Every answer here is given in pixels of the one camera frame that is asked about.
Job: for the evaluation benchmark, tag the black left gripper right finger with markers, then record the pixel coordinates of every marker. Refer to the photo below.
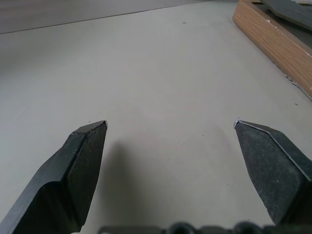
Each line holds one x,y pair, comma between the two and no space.
273,170

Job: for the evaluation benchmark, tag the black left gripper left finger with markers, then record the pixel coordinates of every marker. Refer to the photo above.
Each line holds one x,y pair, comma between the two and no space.
61,182

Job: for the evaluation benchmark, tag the wooden tray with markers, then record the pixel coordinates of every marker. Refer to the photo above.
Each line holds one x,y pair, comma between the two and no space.
280,31

